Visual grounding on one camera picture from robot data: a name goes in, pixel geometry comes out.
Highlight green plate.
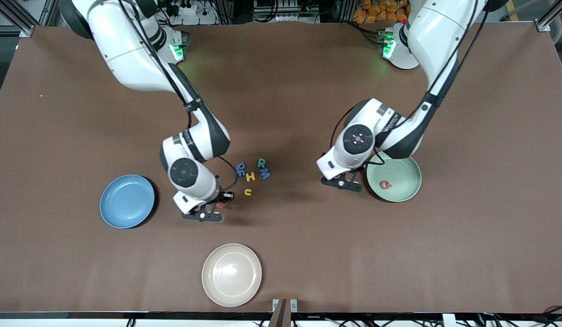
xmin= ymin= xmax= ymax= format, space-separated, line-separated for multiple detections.
xmin=366 ymin=152 xmax=422 ymax=203

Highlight beige plate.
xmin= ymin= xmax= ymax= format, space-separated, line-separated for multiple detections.
xmin=202 ymin=243 xmax=262 ymax=307

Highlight blue plate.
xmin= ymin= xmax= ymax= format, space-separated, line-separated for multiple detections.
xmin=99 ymin=174 xmax=155 ymax=229

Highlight orange bags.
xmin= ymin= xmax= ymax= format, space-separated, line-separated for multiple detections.
xmin=352 ymin=0 xmax=409 ymax=24

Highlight black equipment rack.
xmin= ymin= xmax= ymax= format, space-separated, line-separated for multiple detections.
xmin=253 ymin=0 xmax=320 ymax=23

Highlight white power strip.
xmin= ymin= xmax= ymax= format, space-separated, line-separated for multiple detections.
xmin=165 ymin=2 xmax=197 ymax=16

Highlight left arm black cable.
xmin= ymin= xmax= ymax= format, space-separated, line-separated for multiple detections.
xmin=329 ymin=0 xmax=490 ymax=166

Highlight metal camera pole bracket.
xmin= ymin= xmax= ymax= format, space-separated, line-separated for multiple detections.
xmin=272 ymin=298 xmax=298 ymax=327

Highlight aluminium frame post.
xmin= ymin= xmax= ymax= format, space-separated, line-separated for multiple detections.
xmin=0 ymin=0 xmax=36 ymax=38
xmin=537 ymin=0 xmax=562 ymax=32

